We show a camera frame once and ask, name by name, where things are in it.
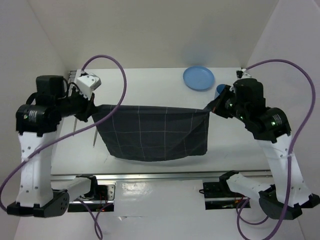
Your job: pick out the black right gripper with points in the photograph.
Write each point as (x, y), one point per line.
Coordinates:
(218, 108)

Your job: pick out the dark checked cloth placemat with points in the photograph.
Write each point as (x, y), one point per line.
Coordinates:
(156, 133)

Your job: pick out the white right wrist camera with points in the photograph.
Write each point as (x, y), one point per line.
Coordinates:
(243, 74)

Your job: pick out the aluminium table frame rail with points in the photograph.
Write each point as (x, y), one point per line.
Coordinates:
(164, 176)

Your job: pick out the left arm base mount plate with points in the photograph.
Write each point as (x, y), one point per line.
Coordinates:
(105, 195)

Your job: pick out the blue plate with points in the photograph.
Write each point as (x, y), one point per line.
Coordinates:
(198, 78)

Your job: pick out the blue cup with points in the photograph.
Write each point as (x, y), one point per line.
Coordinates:
(219, 90)

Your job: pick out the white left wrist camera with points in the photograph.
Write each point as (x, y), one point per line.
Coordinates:
(87, 84)

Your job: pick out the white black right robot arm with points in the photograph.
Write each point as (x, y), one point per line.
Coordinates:
(245, 101)

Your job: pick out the silver fork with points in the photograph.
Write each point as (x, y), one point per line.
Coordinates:
(74, 125)

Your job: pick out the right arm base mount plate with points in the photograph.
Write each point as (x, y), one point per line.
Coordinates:
(216, 197)

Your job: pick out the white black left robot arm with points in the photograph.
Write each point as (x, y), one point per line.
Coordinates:
(37, 123)

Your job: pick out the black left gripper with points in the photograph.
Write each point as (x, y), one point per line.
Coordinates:
(89, 107)

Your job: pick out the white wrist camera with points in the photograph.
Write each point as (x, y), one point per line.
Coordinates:
(87, 84)
(243, 74)

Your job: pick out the silver spoon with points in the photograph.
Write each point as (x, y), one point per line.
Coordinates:
(95, 137)

